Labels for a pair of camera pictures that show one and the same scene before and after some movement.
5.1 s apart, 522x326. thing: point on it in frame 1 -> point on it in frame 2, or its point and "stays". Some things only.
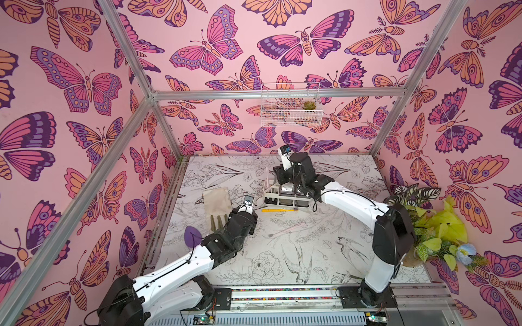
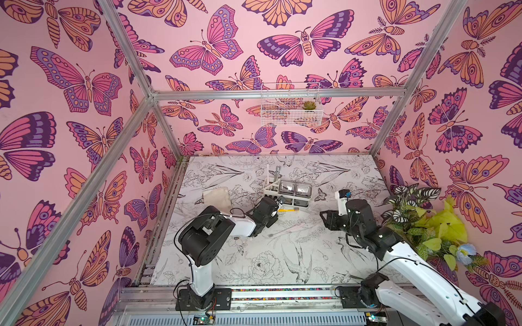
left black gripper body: x=252 y=227 -> x=270 y=221
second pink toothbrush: x=287 y=229 stays
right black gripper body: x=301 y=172 -> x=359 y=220
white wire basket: x=291 y=104 stays
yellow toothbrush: x=280 y=210 stays
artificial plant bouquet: x=440 y=233 stays
